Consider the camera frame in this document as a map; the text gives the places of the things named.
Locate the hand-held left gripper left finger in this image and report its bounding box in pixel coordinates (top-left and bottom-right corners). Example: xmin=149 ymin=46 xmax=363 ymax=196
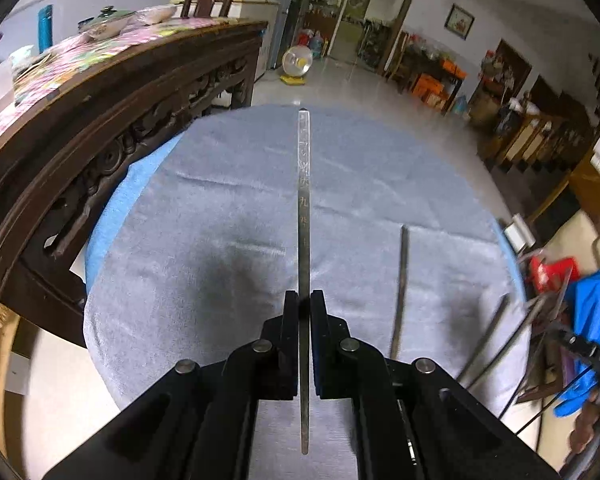
xmin=42 ymin=290 xmax=301 ymax=480

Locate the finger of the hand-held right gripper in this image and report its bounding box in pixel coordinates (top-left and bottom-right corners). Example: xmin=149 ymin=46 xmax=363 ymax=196
xmin=550 ymin=325 xmax=600 ymax=378

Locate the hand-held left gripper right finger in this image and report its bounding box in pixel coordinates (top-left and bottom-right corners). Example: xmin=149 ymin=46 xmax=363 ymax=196
xmin=310 ymin=289 xmax=561 ymax=480

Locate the dark metal chopstick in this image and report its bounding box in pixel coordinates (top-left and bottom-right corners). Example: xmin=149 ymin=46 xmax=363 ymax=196
xmin=296 ymin=107 xmax=312 ymax=455
xmin=517 ymin=265 xmax=574 ymax=403
xmin=389 ymin=225 xmax=411 ymax=362
xmin=457 ymin=295 xmax=510 ymax=386
xmin=466 ymin=305 xmax=538 ymax=391

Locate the person's right hand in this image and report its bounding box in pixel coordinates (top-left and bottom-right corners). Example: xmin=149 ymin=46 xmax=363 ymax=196
xmin=569 ymin=389 xmax=600 ymax=457

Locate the blue jacket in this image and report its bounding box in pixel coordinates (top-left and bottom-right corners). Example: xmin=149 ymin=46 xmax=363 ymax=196
xmin=554 ymin=270 xmax=600 ymax=417

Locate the red plastic stool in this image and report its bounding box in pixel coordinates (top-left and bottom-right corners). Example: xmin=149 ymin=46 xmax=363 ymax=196
xmin=529 ymin=256 xmax=578 ymax=301

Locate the beige chair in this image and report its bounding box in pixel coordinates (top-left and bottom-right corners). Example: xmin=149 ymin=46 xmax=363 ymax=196
xmin=525 ymin=207 xmax=600 ymax=281

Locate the small white stool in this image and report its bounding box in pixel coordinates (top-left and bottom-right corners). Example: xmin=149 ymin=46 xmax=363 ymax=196
xmin=502 ymin=214 xmax=536 ymax=256

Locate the grey table cloth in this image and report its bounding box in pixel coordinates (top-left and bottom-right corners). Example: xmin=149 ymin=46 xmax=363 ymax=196
xmin=82 ymin=105 xmax=528 ymax=480

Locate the blue table cloth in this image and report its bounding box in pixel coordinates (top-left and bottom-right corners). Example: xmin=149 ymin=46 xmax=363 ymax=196
xmin=84 ymin=132 xmax=529 ymax=306

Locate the orange cardboard box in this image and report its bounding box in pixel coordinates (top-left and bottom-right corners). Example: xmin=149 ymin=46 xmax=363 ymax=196
xmin=411 ymin=74 xmax=453 ymax=108

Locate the yellow electric fan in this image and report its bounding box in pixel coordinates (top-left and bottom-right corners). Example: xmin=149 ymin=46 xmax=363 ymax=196
xmin=280 ymin=45 xmax=315 ymax=86

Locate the carved dark wooden table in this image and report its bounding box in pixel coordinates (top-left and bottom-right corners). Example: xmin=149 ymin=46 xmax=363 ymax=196
xmin=0 ymin=20 xmax=270 ymax=348

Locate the dark wooden side table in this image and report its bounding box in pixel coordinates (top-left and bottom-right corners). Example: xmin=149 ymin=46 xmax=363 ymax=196
xmin=387 ymin=30 xmax=468 ymax=111

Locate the flat orange box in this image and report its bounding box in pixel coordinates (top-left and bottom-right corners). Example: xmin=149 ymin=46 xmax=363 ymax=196
xmin=437 ymin=58 xmax=468 ymax=78

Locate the white chest freezer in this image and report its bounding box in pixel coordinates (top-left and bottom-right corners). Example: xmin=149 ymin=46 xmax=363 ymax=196
xmin=230 ymin=0 xmax=281 ymax=83

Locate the pink floral tablecloth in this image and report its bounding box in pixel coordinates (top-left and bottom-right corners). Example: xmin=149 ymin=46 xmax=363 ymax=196
xmin=0 ymin=14 xmax=261 ymax=161

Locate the wooden chair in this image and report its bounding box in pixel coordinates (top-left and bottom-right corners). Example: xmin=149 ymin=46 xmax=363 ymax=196
xmin=181 ymin=0 xmax=236 ymax=18

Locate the pink bowl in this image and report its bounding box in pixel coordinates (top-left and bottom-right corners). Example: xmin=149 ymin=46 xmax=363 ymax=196
xmin=135 ymin=5 xmax=178 ymax=26

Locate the pot with glass lid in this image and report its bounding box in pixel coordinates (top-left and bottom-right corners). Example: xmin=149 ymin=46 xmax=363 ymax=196
xmin=77 ymin=6 xmax=138 ymax=41

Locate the teal bottle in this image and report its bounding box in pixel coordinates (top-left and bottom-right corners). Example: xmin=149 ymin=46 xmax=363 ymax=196
xmin=37 ymin=5 xmax=54 ymax=54

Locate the wooden door frame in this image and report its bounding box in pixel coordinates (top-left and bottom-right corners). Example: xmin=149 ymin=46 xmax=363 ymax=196
xmin=305 ymin=0 xmax=418 ymax=76

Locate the framed wall picture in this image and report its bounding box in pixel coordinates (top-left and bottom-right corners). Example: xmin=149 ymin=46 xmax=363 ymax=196
xmin=445 ymin=4 xmax=476 ymax=41

